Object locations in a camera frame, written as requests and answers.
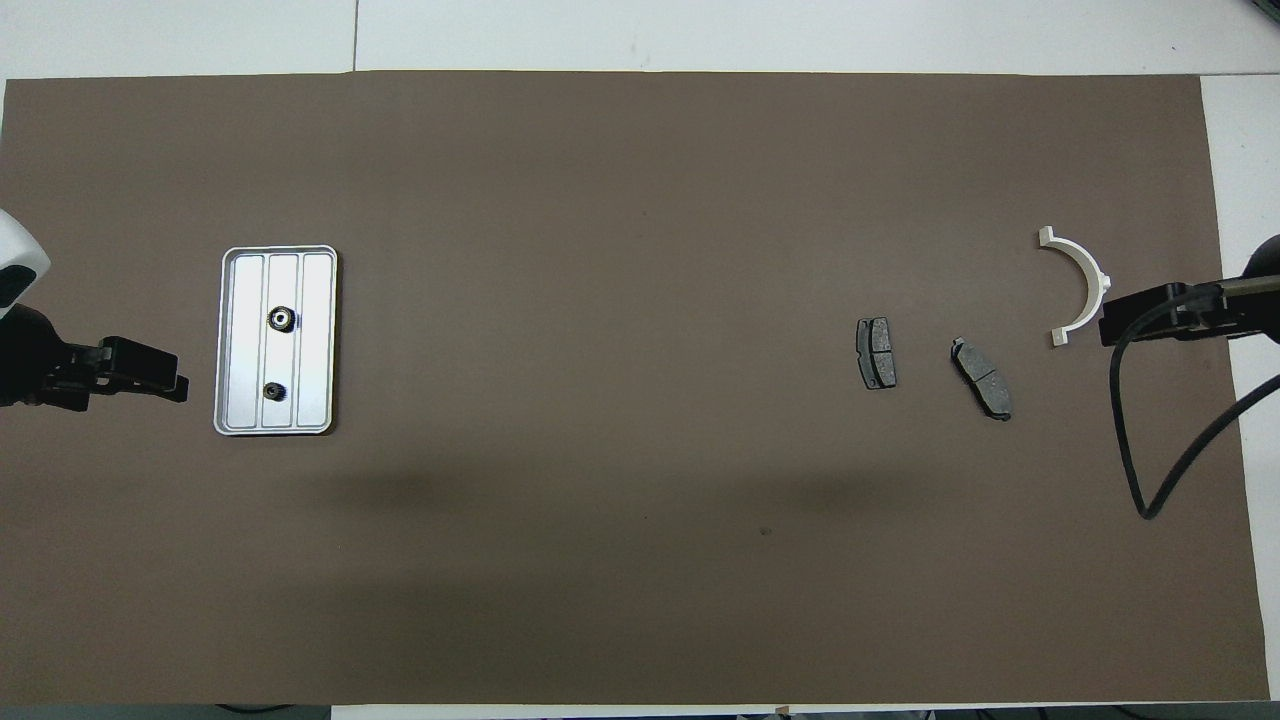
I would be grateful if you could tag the rectangular grey brake pad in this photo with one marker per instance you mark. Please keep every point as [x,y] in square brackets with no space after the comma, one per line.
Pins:
[877,353]

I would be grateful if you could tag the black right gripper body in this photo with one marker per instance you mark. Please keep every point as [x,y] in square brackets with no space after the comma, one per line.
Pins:
[1260,300]

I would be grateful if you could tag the brown table mat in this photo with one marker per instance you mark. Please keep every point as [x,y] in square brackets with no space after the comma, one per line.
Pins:
[640,500]

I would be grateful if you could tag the elongated grey brake pad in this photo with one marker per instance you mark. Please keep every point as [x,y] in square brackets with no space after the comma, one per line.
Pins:
[982,380]

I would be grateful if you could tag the black gear with silver centre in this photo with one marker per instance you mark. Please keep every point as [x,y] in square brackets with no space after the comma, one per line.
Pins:
[281,318]

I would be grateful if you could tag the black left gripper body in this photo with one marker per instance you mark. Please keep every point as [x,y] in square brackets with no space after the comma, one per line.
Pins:
[40,370]

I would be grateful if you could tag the silver metal compartment tray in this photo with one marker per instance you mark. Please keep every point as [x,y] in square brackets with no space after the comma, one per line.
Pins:
[310,350]

